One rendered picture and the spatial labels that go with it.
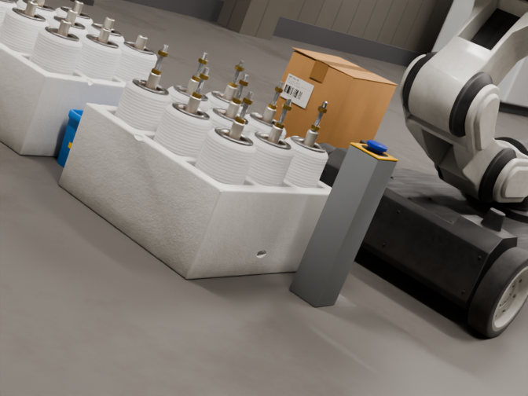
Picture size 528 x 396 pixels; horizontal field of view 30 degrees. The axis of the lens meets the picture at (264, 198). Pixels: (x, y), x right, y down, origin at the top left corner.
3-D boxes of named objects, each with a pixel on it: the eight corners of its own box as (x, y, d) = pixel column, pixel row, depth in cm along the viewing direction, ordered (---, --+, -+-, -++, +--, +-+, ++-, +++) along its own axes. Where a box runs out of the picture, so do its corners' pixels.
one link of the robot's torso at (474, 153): (465, 138, 250) (423, 36, 209) (534, 172, 239) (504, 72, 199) (430, 187, 248) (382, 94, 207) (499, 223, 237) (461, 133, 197)
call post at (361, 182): (309, 287, 197) (369, 145, 189) (335, 305, 193) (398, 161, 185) (287, 289, 191) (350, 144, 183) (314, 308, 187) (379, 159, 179)
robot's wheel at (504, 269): (492, 322, 222) (530, 243, 217) (511, 333, 219) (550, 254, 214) (454, 331, 206) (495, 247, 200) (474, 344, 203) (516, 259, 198)
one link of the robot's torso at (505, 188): (458, 173, 256) (479, 126, 253) (525, 207, 246) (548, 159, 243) (423, 171, 240) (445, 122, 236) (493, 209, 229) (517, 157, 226)
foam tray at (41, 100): (49, 98, 258) (70, 34, 253) (147, 162, 237) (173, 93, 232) (-82, 83, 226) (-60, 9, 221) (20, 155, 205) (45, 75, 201)
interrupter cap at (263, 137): (293, 148, 192) (295, 144, 192) (286, 153, 185) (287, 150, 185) (258, 132, 193) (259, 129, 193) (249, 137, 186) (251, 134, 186)
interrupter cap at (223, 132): (247, 150, 176) (248, 146, 175) (209, 133, 176) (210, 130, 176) (256, 144, 183) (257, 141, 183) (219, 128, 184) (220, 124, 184)
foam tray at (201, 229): (187, 189, 228) (214, 118, 224) (310, 271, 207) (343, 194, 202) (56, 185, 197) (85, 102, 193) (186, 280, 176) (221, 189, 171)
